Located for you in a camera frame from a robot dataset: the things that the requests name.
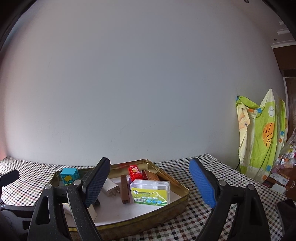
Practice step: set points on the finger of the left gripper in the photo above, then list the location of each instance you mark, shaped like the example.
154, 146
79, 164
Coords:
10, 177

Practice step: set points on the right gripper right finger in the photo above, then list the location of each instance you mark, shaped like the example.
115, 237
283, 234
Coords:
250, 222

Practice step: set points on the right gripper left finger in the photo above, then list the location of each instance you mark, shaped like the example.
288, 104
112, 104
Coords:
49, 222

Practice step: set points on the teal toy brick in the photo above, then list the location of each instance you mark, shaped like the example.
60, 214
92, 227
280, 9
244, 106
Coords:
69, 175

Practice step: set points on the white power adapter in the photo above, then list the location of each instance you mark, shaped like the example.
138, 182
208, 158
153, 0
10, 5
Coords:
110, 188

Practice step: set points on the brown harmonica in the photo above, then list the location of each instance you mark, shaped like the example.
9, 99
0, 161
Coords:
124, 190

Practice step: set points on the red toy brick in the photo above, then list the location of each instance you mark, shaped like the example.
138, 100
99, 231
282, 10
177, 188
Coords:
135, 173

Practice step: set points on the clear floss pick box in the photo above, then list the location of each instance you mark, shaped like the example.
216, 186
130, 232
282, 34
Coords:
150, 192

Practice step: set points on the rose gold compact case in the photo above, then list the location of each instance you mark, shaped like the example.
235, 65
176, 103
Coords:
148, 175

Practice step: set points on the white cork-top small box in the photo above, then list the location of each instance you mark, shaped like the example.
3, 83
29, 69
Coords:
69, 215

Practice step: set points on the cluttered side table items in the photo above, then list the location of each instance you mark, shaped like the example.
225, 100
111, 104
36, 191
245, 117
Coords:
282, 176

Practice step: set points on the gold metal tin tray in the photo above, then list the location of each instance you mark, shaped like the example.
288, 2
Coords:
114, 220

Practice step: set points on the green patterned hanging cloth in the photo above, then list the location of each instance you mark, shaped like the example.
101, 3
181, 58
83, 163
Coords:
262, 133

